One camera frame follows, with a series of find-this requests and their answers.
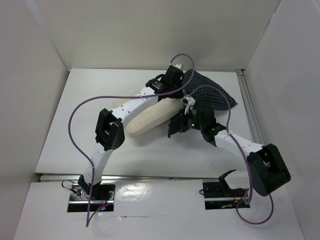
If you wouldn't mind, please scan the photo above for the dark plaid pillowcase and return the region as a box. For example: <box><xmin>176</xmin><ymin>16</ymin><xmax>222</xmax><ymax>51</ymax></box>
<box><xmin>166</xmin><ymin>69</ymin><xmax>238</xmax><ymax>138</ymax></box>

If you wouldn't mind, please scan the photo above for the cream white pillow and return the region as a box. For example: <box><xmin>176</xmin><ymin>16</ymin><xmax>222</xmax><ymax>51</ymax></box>
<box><xmin>125</xmin><ymin>97</ymin><xmax>185</xmax><ymax>138</ymax></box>

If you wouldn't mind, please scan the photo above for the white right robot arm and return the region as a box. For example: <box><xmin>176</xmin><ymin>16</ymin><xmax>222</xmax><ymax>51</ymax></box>
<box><xmin>168</xmin><ymin>102</ymin><xmax>291</xmax><ymax>197</ymax></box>

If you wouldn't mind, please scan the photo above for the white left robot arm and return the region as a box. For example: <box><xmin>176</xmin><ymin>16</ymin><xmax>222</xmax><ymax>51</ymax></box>
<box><xmin>78</xmin><ymin>64</ymin><xmax>183</xmax><ymax>200</ymax></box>

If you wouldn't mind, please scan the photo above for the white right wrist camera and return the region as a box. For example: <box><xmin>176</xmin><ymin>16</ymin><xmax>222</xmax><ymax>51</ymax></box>
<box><xmin>182</xmin><ymin>95</ymin><xmax>196</xmax><ymax>115</ymax></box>

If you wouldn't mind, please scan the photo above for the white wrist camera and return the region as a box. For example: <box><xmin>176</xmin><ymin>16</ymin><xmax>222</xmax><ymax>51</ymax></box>
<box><xmin>182</xmin><ymin>95</ymin><xmax>196</xmax><ymax>115</ymax></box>
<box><xmin>171</xmin><ymin>64</ymin><xmax>182</xmax><ymax>70</ymax></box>

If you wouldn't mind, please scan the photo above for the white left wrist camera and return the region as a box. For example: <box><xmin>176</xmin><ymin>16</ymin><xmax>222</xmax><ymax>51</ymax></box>
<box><xmin>171</xmin><ymin>64</ymin><xmax>182</xmax><ymax>70</ymax></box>

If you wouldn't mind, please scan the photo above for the aluminium side rail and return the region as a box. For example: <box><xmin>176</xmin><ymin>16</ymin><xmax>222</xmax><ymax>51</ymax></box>
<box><xmin>235</xmin><ymin>69</ymin><xmax>265</xmax><ymax>145</ymax></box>

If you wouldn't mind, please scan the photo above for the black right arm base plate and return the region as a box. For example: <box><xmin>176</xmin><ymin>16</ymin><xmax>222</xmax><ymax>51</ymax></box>
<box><xmin>198</xmin><ymin>169</ymin><xmax>250</xmax><ymax>210</ymax></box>

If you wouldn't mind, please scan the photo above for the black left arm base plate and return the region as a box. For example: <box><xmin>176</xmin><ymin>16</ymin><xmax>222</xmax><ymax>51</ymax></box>
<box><xmin>61</xmin><ymin>180</ymin><xmax>116</xmax><ymax>213</ymax></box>

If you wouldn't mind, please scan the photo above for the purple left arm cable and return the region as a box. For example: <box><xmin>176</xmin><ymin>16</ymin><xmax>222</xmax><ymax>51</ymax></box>
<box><xmin>68</xmin><ymin>94</ymin><xmax>181</xmax><ymax>228</ymax></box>

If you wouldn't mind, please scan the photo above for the aluminium front rail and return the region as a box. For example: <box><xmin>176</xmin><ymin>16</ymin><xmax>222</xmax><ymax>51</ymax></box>
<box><xmin>39</xmin><ymin>174</ymin><xmax>219</xmax><ymax>182</ymax></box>

